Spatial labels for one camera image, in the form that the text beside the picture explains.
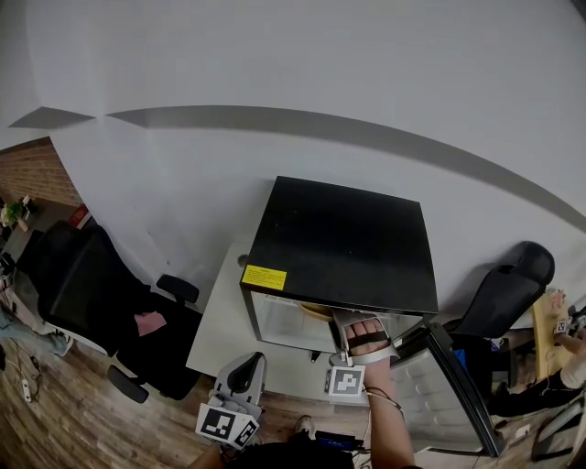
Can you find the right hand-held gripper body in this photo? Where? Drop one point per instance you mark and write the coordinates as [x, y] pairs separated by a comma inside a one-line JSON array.
[[346, 382]]

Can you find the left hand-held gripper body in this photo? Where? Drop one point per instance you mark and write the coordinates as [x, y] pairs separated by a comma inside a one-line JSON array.
[[238, 403]]

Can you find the yellow container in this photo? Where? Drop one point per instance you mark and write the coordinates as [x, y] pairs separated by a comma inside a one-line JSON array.
[[316, 310]]

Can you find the black mini fridge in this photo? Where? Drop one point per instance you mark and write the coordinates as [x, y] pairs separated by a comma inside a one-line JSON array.
[[339, 238]]

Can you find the person's left forearm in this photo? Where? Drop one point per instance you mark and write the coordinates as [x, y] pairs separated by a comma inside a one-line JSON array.
[[207, 460]]

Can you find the person's right forearm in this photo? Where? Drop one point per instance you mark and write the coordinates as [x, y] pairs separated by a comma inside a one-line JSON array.
[[389, 426]]

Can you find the person's right hand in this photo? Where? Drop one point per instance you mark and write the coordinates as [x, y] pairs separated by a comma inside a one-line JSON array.
[[362, 327]]

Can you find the black box with blue label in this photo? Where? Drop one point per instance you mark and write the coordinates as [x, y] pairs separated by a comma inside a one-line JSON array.
[[336, 441]]

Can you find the person's shoe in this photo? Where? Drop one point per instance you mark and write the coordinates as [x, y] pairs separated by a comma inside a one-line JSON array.
[[305, 426], [60, 342]]

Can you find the person's black clothing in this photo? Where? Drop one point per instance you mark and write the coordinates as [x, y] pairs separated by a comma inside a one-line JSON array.
[[293, 455]]

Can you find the pink cloth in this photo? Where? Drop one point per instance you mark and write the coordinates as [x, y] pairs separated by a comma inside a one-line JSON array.
[[148, 323]]

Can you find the black chair with headrest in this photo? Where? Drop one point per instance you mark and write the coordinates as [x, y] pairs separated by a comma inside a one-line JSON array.
[[503, 293]]

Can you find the black office chair with armrests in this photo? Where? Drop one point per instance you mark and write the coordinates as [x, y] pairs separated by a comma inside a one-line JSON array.
[[91, 284]]

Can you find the wooden board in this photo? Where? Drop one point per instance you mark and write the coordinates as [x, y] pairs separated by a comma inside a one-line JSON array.
[[547, 339]]

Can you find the white power strip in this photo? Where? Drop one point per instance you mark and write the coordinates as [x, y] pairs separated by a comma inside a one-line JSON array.
[[26, 390]]

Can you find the red box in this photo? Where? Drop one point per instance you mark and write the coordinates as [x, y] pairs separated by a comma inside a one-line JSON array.
[[79, 214]]

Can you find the green potted plant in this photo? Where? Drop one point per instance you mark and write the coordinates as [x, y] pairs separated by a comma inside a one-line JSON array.
[[13, 211]]

